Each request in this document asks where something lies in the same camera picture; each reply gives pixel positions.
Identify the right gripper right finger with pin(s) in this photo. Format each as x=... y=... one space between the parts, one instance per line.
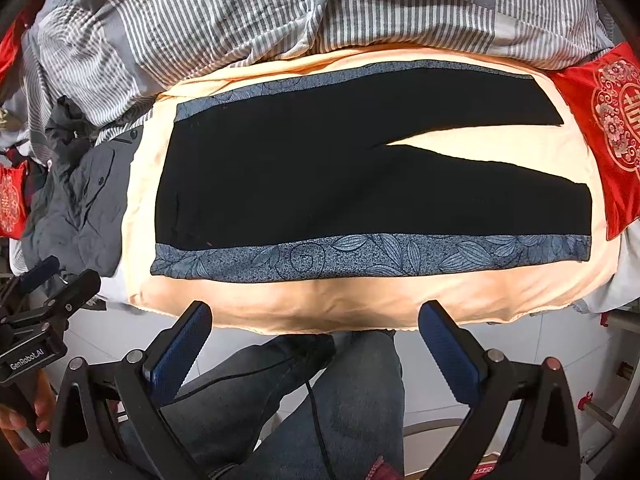
x=484 y=384

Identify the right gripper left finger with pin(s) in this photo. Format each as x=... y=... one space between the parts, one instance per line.
x=148 y=380

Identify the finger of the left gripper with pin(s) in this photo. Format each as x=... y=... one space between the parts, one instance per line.
x=39 y=274

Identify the black pants with blue trim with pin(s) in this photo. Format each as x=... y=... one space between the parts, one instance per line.
x=314 y=177

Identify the person's left hand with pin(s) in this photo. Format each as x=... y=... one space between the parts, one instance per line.
x=21 y=425

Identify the dark grey shirt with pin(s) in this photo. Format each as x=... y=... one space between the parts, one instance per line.
x=76 y=216

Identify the person's legs in jeans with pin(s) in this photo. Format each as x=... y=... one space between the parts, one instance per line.
x=298 y=407

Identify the small red cushion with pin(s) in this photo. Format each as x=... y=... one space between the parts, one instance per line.
x=13 y=212

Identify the peach bed sheet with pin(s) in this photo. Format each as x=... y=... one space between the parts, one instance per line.
x=320 y=306

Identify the grey striped duvet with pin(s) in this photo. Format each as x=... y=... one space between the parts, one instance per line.
x=111 y=57

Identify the red embroidered pillow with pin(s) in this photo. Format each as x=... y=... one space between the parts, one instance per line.
x=604 y=98

